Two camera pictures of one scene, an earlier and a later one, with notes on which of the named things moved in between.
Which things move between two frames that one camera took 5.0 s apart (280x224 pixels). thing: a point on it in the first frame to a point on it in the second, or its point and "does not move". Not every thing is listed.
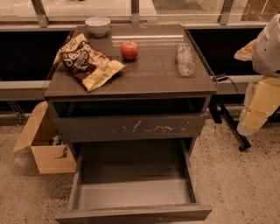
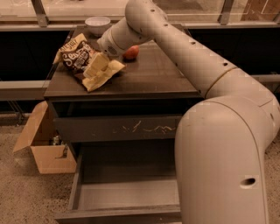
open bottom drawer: x=132 y=181 does not move
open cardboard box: x=50 y=152 does not move
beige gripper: x=268 y=55 to x=107 y=44
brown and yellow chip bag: x=86 y=63 does not move
